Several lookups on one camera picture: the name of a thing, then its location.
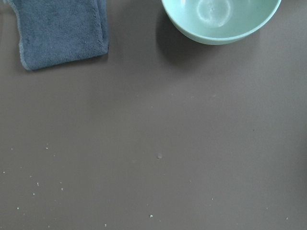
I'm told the grey folded cloth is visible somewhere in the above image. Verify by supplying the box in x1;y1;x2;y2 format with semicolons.
7;0;109;70

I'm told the mint green bowl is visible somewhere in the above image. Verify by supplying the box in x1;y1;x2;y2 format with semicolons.
162;0;281;45

